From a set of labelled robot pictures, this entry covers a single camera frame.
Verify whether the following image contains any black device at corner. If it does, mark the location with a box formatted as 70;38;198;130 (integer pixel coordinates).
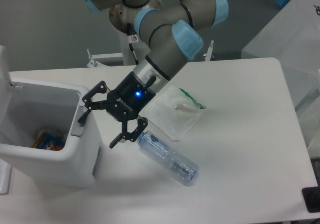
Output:
302;186;320;213

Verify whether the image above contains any clear plastic water bottle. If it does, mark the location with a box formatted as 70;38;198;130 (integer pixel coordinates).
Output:
138;131;199;186

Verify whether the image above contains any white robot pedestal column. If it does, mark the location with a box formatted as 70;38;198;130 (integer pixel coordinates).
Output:
109;0;163;66

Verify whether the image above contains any white green plastic wrapper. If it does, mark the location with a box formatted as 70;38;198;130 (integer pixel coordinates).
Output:
142;86;206;141

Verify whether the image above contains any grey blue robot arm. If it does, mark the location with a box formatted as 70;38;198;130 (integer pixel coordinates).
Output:
78;0;229;147

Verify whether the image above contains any black pedestal cable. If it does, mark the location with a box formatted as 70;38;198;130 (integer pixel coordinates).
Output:
126;23;140;66

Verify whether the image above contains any white pedestal base frame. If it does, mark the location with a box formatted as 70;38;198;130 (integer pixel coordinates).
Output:
86;48;124;68

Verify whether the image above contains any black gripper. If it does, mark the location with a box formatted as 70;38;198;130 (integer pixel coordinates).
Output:
77;72;156;148

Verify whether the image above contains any white push-lid trash can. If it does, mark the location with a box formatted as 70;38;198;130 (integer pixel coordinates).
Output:
0;47;103;187

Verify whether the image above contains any white cabinet at right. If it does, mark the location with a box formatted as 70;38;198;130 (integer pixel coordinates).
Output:
241;0;320;156

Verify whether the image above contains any colourful snack packet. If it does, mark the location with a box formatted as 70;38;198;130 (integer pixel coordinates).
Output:
32;128;68;151

